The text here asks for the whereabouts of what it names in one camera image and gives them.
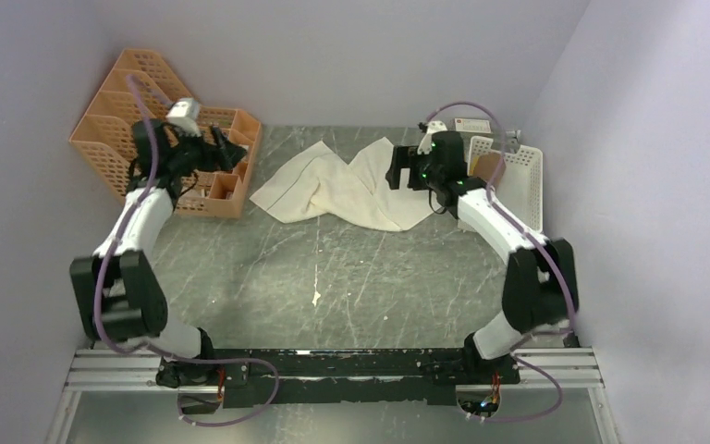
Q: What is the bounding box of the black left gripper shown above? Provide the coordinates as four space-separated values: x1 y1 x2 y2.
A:
169 125 251 178

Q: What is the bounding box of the white terry towel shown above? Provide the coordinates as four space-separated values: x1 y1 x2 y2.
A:
251 137 432 232

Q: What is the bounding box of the yellow brown bear towel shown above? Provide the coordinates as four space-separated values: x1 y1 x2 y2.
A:
470 152 507 189

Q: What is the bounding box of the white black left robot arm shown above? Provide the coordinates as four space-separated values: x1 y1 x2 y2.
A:
69 118 247 389

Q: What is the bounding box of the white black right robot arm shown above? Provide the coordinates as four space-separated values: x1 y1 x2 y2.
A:
386 130 579 383

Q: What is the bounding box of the white red small box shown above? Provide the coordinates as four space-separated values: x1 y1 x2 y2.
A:
453 117 492 134

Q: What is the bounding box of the orange plastic file organizer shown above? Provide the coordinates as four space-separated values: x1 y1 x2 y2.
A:
67 48 263 219

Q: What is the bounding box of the white perforated plastic basket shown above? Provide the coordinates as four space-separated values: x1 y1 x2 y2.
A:
496 145 544 232

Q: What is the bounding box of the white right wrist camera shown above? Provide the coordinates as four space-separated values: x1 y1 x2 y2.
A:
416 120 447 155

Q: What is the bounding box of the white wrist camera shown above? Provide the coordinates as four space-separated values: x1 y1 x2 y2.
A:
165 97 202 137
416 120 447 155

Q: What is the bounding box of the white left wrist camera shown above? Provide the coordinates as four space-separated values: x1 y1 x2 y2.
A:
165 97 202 137

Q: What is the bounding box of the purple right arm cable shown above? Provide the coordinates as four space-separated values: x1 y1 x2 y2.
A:
425 101 579 426

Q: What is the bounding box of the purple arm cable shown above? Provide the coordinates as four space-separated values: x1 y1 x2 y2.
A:
425 101 579 426
94 74 280 428

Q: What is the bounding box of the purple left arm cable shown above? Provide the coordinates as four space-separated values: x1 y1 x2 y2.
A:
94 74 280 428

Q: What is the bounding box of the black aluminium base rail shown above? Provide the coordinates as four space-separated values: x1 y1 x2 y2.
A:
65 348 604 413

